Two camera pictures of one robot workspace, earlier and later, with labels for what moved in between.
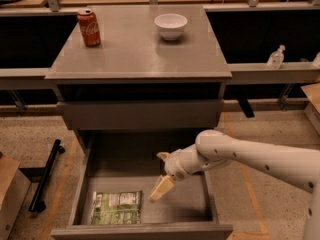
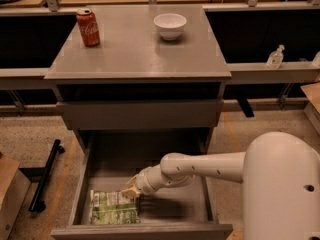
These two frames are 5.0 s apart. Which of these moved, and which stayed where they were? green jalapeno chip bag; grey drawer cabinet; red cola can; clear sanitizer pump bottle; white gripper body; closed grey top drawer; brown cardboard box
Moved: white gripper body
Stayed: grey drawer cabinet; red cola can; closed grey top drawer; brown cardboard box; clear sanitizer pump bottle; green jalapeno chip bag
